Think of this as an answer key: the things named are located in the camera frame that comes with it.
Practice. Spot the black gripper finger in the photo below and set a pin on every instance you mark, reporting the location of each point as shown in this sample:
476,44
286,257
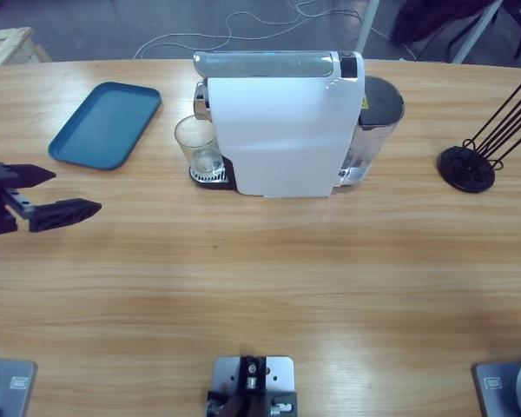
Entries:
34,175
65,213

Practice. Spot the wooden crate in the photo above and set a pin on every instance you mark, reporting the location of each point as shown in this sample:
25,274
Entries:
8,45

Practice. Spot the clear drinking glass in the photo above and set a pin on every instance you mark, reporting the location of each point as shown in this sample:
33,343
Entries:
197,147

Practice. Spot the clear water tank black lid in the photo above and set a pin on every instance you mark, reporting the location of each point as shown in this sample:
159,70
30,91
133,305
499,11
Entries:
382,104

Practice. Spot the black capsule holder with rods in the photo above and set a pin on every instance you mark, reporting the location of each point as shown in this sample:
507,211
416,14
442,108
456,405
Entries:
462,174

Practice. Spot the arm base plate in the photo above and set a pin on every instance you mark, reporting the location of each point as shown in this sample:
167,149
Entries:
508,386
8,386

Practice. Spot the dark clothed bystander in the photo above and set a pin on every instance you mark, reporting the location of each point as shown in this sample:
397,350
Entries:
430,19

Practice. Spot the white slanted frame leg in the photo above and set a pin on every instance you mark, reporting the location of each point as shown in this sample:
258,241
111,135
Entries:
477,30

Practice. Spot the white table leg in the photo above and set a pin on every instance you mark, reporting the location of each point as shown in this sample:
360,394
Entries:
367,26

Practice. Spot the white capsule coffee machine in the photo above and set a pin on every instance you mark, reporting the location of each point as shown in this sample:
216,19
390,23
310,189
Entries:
282,139

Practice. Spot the blue rectangular tray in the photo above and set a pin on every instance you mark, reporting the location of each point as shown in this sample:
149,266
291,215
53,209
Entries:
108,117

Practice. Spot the metal bracket with dark post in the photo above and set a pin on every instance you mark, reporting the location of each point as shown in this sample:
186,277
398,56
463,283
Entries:
252,378

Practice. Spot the chrome coffee machine lever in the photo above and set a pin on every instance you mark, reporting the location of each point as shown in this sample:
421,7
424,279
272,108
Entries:
265,64

